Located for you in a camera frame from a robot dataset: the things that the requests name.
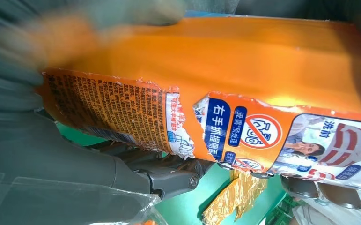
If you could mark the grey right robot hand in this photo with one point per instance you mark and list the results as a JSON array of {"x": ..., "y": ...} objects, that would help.
[{"x": 59, "y": 149}]

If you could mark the clear plastic film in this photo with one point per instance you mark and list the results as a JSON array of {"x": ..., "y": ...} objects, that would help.
[{"x": 59, "y": 205}]

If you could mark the green plastic crate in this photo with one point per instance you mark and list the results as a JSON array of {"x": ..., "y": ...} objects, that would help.
[{"x": 279, "y": 214}]

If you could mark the yellow taped cardboard mat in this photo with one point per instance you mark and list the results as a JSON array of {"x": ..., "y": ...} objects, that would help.
[{"x": 230, "y": 202}]

